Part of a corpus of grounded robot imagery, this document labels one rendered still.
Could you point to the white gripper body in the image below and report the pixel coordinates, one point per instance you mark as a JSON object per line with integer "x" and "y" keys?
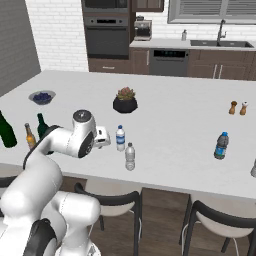
{"x": 103, "y": 141}

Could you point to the blue cap dark plastic bottle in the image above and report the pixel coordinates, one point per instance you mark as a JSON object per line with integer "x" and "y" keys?
{"x": 221, "y": 146}

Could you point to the brown base cupboards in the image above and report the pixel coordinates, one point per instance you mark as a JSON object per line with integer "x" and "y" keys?
{"x": 118, "y": 63}
{"x": 223, "y": 65}

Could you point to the brown pepper shaker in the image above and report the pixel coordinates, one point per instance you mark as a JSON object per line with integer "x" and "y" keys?
{"x": 232, "y": 109}

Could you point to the white top salt shaker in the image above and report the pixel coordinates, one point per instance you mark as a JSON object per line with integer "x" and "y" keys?
{"x": 244, "y": 109}

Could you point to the dark wall oven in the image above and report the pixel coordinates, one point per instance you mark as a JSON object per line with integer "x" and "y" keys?
{"x": 106, "y": 36}

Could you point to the window with grey blinds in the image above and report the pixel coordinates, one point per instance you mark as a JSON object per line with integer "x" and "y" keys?
{"x": 213, "y": 10}

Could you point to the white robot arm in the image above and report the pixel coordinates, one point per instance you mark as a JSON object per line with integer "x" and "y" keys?
{"x": 36, "y": 186}

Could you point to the clear plastic bottle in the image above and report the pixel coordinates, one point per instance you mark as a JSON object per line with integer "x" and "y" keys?
{"x": 130, "y": 158}

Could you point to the dark grey dishwasher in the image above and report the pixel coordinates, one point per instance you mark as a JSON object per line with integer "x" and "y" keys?
{"x": 168, "y": 63}

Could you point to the blueberries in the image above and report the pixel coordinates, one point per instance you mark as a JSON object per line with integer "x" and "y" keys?
{"x": 42, "y": 97}

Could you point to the grey bowl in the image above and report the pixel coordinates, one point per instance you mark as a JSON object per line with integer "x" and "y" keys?
{"x": 33, "y": 96}

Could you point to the dark microwave oven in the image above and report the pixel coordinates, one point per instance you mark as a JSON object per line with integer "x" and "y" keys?
{"x": 105, "y": 5}

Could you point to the succulent in black pot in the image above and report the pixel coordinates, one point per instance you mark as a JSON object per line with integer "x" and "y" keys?
{"x": 125, "y": 104}

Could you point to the amber glass bottle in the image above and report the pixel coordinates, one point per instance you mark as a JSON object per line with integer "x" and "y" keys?
{"x": 30, "y": 138}

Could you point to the dark sink basin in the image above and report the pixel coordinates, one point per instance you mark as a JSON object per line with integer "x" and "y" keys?
{"x": 220, "y": 43}

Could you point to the large dark green glass bottle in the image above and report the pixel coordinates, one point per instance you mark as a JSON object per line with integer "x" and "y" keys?
{"x": 6, "y": 133}

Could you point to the silver coffee machine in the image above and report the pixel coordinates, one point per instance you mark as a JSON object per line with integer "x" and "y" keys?
{"x": 143, "y": 29}

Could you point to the brown wall cupboard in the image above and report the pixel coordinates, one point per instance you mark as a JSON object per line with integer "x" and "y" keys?
{"x": 148, "y": 5}

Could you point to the dark tap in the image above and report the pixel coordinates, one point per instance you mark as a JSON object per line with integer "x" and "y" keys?
{"x": 221, "y": 31}

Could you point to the white label plastic water bottle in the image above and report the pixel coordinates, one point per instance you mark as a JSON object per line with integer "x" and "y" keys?
{"x": 120, "y": 140}

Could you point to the grey soap dispenser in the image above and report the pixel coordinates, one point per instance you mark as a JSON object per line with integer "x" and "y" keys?
{"x": 184, "y": 35}

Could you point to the small dark green glass bottle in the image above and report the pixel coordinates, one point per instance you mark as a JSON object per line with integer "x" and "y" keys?
{"x": 42, "y": 127}

